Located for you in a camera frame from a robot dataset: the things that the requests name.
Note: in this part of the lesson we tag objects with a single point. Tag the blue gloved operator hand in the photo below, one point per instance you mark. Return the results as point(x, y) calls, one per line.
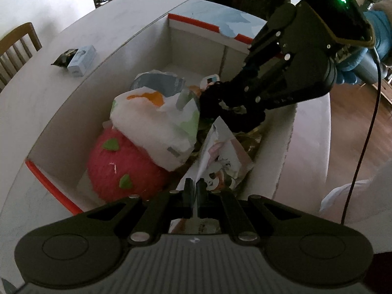
point(360, 65)

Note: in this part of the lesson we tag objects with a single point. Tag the wooden dining chair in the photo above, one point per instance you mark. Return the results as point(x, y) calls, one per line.
point(17, 47)

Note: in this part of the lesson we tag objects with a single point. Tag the white glove-shaped toy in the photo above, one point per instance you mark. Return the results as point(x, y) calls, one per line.
point(208, 81)

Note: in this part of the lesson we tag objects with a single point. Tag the orange plush toy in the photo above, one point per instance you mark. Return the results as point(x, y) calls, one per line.
point(196, 90)

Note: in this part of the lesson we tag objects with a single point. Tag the silver foil snack packet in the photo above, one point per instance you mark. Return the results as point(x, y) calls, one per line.
point(250, 141)

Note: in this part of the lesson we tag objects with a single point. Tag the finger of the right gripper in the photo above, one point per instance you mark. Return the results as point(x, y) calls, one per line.
point(231, 103)

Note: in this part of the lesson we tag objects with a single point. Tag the chicken breast snack bag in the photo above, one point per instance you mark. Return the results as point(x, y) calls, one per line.
point(167, 83)

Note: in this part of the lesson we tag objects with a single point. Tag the red strawberry plush toy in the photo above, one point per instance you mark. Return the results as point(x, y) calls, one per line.
point(117, 169)

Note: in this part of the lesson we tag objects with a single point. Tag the grey white tissue pack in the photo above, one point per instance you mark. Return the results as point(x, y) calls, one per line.
point(164, 127)

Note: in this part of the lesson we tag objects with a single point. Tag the black snack packet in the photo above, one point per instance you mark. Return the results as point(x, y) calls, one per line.
point(64, 59)

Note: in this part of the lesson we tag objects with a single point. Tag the panda print snack bag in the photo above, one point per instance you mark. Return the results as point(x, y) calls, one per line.
point(222, 162)

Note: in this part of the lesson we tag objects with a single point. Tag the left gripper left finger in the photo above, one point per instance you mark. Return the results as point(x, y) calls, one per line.
point(153, 218)

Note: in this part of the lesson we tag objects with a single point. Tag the white cardboard sorting box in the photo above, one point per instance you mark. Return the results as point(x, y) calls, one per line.
point(191, 49)

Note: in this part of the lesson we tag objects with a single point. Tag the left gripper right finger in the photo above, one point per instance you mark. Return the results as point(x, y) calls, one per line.
point(222, 206)

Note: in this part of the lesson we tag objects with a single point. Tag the light blue carton box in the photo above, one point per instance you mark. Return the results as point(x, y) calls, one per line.
point(81, 61)

